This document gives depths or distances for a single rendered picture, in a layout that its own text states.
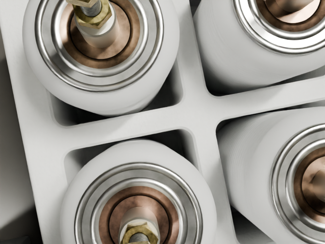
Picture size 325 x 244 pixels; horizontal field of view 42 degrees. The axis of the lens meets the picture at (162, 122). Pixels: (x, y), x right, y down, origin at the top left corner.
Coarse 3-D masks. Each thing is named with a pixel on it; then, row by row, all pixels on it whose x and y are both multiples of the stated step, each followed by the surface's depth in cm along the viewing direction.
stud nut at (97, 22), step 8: (104, 0) 20; (80, 8) 20; (104, 8) 20; (80, 16) 20; (88, 16) 20; (96, 16) 20; (104, 16) 20; (80, 24) 21; (88, 24) 21; (96, 24) 20
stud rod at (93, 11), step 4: (100, 0) 20; (96, 4) 19; (100, 4) 20; (84, 8) 19; (88, 8) 19; (92, 8) 19; (96, 8) 19; (100, 8) 20; (84, 12) 20; (88, 12) 20; (92, 12) 20; (96, 12) 20
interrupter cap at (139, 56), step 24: (48, 0) 25; (120, 0) 25; (144, 0) 25; (48, 24) 25; (72, 24) 25; (120, 24) 25; (144, 24) 25; (48, 48) 25; (72, 48) 25; (96, 48) 25; (120, 48) 25; (144, 48) 25; (72, 72) 25; (96, 72) 25; (120, 72) 25; (144, 72) 25
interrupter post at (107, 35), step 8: (112, 8) 22; (112, 16) 22; (104, 24) 22; (112, 24) 22; (80, 32) 24; (88, 32) 22; (96, 32) 22; (104, 32) 22; (112, 32) 23; (88, 40) 24; (96, 40) 23; (104, 40) 23; (112, 40) 24
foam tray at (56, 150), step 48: (0, 0) 32; (192, 0) 41; (192, 48) 33; (48, 96) 32; (192, 96) 33; (240, 96) 33; (288, 96) 33; (48, 144) 32; (96, 144) 32; (192, 144) 33; (48, 192) 32; (48, 240) 32; (240, 240) 35
